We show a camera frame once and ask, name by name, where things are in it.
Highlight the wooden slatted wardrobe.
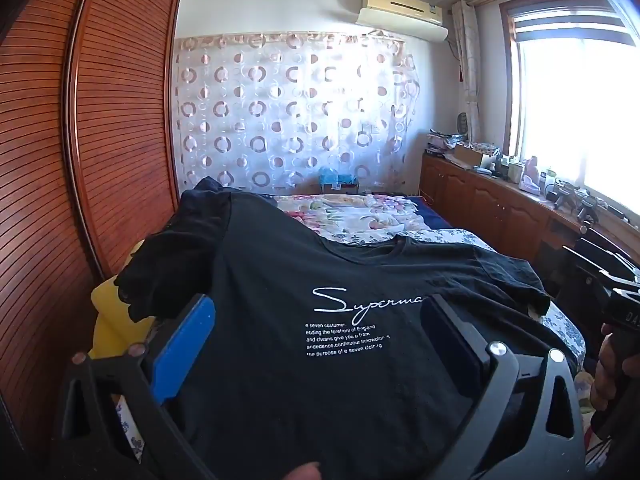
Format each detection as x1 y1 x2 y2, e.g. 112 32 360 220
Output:
0 0 183 461

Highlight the dark chair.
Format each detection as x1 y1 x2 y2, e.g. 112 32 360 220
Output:
547 255 608 351

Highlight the person's right hand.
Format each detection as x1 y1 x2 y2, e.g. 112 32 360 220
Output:
590 324 632 413

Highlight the wooden framed window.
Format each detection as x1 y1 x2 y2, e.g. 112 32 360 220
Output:
500 0 640 231

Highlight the navy blanket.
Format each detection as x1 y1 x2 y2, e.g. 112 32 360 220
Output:
410 195 453 231

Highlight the black device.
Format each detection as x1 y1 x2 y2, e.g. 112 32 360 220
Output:
552 182 608 223

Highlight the beige window curtain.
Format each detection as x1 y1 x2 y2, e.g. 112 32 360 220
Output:
451 0 483 143

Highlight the wall air conditioner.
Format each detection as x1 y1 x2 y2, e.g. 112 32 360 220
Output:
356 0 449 42

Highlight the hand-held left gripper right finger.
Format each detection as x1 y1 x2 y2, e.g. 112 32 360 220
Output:
419 294 587 480

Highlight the low wooden cabinet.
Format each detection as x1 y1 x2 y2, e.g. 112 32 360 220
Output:
420 152 640 281

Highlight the pile of papers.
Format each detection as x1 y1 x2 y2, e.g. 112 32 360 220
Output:
426 130 457 157

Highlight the blue floral bed sheet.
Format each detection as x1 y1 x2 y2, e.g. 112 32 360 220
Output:
112 227 586 463

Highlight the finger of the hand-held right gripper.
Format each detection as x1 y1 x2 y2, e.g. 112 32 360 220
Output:
564 245 640 275

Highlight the yellow cloth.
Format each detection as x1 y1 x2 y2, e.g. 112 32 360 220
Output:
90 240 161 361

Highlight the teal item on box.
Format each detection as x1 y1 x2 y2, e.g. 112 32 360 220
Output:
319 166 360 195

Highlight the black printed t-shirt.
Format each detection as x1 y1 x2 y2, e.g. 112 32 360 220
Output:
117 176 553 480

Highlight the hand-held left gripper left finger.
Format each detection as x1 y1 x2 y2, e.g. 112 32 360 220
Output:
50 292 221 480

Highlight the person's left hand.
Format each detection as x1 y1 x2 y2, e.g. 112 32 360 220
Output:
277 461 323 480

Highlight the pink floral blanket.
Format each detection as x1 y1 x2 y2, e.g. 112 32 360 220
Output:
275 194 431 246

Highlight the sheer curtain with circle pattern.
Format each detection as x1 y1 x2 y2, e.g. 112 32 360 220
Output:
172 30 421 196

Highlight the cardboard box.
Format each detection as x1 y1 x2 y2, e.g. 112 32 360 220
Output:
452 142 501 168

